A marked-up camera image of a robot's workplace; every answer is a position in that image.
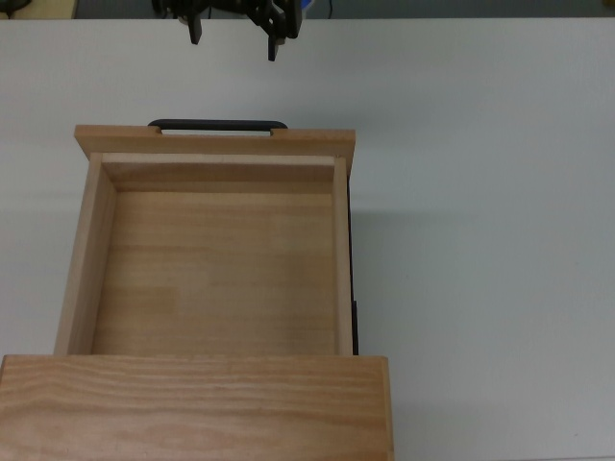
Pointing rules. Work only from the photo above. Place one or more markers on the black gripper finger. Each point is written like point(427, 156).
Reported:
point(274, 43)
point(195, 31)

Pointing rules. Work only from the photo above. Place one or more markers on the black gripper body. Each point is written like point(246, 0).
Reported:
point(226, 4)

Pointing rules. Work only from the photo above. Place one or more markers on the tan background panel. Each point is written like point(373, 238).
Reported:
point(53, 9)

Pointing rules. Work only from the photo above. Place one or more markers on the black drawer slide rail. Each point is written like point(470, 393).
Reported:
point(354, 326)

